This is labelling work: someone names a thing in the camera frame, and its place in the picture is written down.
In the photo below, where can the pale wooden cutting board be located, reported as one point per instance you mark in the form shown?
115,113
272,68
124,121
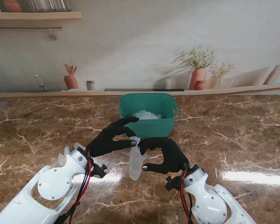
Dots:
274,74

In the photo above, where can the wooden wall shelf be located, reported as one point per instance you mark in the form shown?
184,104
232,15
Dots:
37,15

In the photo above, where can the row of glass jars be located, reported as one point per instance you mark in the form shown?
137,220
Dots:
49,5

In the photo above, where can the chrome faucet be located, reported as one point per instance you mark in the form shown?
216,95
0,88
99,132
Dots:
40,82

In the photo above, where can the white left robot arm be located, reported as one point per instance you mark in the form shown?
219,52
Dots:
42,193

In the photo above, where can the grey mug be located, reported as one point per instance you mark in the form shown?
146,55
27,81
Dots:
90,85

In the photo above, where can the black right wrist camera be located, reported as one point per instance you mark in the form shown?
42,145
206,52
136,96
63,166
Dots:
173,183

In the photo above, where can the wooden spoon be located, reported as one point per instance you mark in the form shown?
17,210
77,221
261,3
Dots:
74,70
66,68

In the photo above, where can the metal wall rail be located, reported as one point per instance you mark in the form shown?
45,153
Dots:
25,28

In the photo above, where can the metal hook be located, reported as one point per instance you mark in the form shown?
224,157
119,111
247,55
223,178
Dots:
53,35

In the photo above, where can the small dried flower bouquet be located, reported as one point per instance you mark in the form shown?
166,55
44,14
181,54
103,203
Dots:
222,68

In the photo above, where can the teal plastic basket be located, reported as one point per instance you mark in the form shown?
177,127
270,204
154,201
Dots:
147,105

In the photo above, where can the wooden spatula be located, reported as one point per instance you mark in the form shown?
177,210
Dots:
71,70

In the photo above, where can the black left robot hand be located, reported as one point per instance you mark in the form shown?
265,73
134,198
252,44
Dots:
102,142

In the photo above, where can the terracotta jar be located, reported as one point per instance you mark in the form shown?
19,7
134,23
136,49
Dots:
12,5

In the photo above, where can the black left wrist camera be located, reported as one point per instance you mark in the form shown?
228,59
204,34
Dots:
100,170

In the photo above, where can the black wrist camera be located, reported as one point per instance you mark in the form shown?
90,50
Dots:
173,183
100,170

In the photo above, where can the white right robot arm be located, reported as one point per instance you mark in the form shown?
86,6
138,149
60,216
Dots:
207,200

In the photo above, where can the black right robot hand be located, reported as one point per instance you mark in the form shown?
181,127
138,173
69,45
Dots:
172,156

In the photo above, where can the terracotta utensil pot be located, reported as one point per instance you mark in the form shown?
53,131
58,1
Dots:
71,82

